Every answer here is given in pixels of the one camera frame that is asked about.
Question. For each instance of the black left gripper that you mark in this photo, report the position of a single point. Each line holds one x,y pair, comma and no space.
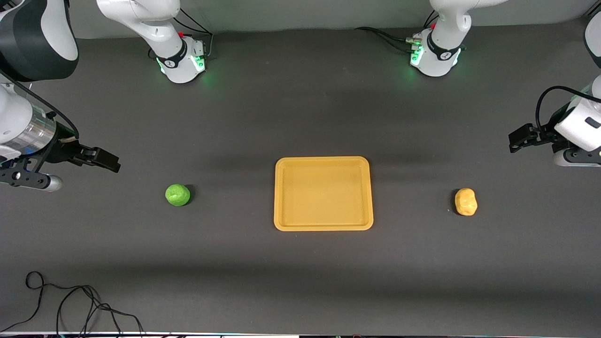
545,134

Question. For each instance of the yellow plastic tray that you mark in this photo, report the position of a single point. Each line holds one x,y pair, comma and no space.
323,193

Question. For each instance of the yellow potato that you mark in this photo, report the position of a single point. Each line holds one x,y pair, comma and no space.
465,202

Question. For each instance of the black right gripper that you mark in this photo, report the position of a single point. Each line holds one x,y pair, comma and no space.
64,150

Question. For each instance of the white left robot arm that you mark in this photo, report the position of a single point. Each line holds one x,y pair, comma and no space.
441,47

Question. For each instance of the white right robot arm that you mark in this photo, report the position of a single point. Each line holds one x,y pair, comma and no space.
28,37

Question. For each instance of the green apple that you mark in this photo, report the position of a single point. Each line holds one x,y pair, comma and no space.
177,194

